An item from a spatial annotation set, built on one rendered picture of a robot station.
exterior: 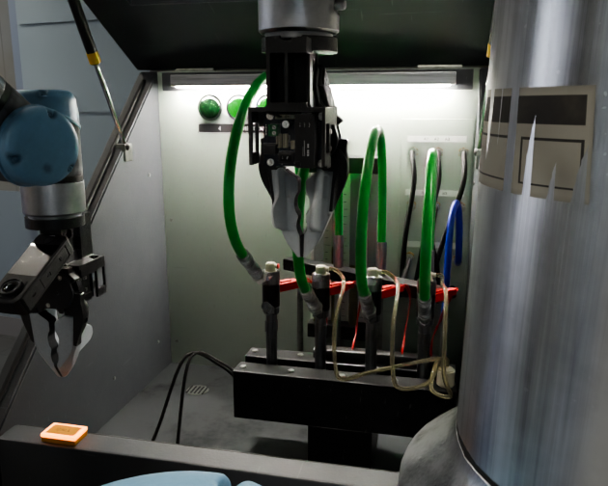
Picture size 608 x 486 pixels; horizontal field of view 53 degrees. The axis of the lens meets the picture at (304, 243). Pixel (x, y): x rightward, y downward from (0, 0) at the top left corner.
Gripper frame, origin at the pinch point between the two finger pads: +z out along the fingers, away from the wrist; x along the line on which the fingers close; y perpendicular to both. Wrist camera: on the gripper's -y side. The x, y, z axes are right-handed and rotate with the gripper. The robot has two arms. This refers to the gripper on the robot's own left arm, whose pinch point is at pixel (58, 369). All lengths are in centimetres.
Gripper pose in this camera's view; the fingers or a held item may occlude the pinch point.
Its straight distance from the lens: 87.8
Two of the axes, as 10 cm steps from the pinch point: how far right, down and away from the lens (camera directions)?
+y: 2.2, -2.1, 9.5
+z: 0.0, 9.8, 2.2
